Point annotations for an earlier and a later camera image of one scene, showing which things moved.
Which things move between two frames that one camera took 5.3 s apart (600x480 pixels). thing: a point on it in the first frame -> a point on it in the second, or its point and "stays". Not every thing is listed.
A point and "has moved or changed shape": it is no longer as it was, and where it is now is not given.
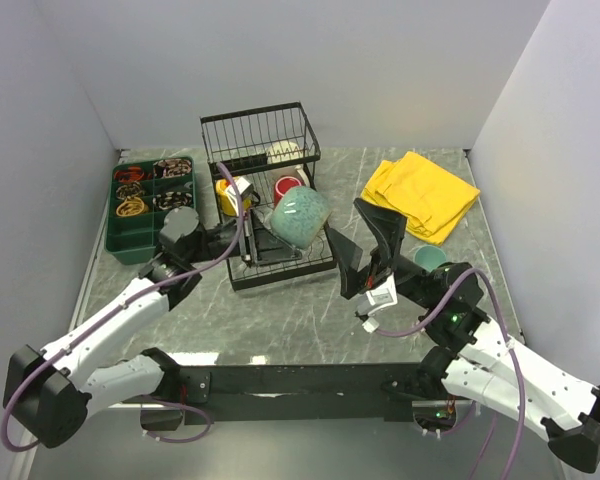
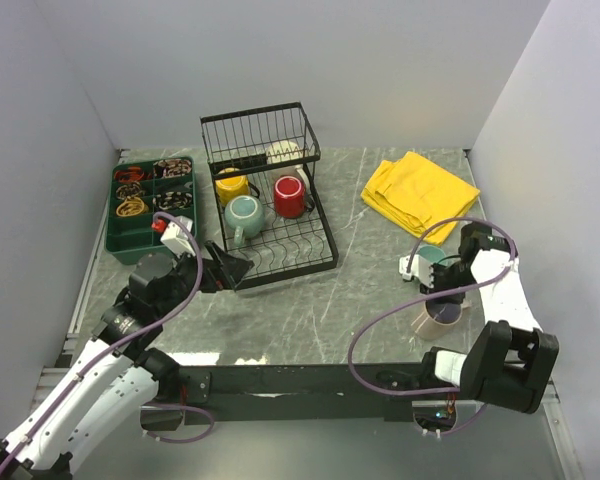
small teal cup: [429, 257] stays
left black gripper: [262, 247] -> [233, 269]
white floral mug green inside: [283, 150] stays
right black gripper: [388, 230] -> [436, 289]
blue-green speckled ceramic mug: [300, 215] has moved or changed shape
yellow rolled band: [131, 206] stays
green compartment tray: [141, 193] stays
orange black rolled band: [133, 173] stays
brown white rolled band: [172, 167] stays
